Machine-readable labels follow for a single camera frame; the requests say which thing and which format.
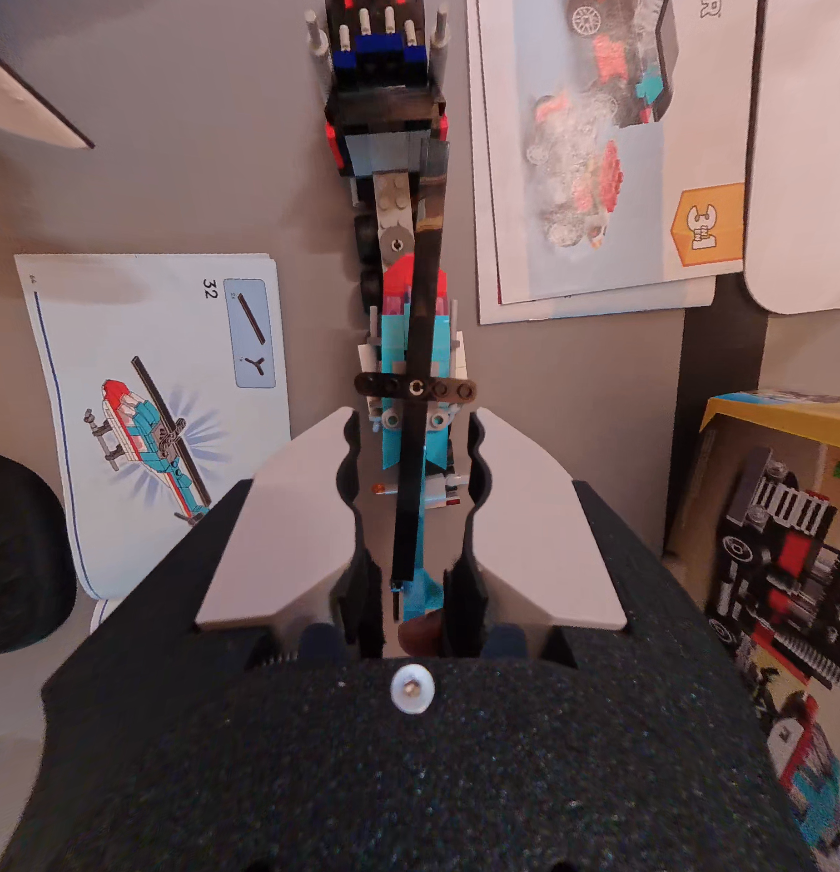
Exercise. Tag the light blue instruction booklet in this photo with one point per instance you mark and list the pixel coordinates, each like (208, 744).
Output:
(154, 327)

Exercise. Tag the person's right hand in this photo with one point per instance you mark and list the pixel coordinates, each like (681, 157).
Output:
(420, 633)

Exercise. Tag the lego set cardboard box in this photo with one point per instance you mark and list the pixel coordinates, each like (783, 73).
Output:
(788, 545)

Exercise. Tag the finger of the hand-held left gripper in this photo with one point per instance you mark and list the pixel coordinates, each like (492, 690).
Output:
(18, 102)

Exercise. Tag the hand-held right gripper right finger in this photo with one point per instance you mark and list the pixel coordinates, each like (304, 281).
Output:
(535, 538)

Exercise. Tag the black quilted cushion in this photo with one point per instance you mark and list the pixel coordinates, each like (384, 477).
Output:
(24, 545)

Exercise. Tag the black red lego truck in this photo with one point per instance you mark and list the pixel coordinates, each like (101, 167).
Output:
(386, 109)

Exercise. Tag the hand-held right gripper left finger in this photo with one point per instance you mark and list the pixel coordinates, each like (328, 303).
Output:
(290, 538)

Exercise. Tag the car cover instruction booklet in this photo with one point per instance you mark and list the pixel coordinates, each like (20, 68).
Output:
(699, 136)

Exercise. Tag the teal white lego helicopter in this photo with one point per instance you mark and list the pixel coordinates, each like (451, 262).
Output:
(392, 354)

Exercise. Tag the lego flatbed trailer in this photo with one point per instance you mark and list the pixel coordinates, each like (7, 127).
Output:
(394, 204)

